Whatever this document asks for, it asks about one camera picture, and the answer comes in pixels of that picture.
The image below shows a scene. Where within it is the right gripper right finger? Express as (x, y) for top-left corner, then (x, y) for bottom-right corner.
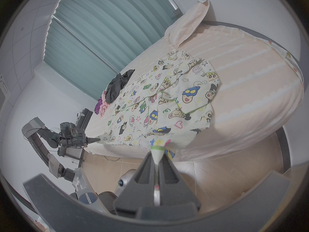
(159, 151), (202, 211)

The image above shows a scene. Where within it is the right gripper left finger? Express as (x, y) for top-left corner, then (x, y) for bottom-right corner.
(113, 151), (155, 215)

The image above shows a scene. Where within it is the white printed pyjama top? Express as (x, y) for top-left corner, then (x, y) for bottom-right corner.
(99, 50), (222, 207)

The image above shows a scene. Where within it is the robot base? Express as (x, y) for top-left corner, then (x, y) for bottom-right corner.
(70, 167), (139, 216)

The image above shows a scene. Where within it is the bed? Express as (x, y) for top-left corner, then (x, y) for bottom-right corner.
(83, 0), (305, 176)

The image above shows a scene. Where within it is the purple satin garment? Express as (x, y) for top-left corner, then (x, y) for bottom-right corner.
(94, 99), (105, 116)

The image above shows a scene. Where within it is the pink garment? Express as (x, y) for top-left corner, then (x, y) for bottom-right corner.
(99, 91), (114, 117)

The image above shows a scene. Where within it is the black garment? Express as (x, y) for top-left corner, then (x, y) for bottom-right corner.
(106, 69), (135, 104)

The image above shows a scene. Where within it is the blue-green curtain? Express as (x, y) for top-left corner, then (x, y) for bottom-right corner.
(43, 18), (126, 75)
(52, 0), (181, 65)

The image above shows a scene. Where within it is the pale pink striped pillow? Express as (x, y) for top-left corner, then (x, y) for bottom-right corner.
(164, 0), (210, 48)

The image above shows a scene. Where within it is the black cable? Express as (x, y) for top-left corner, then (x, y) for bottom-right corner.
(103, 154), (121, 162)

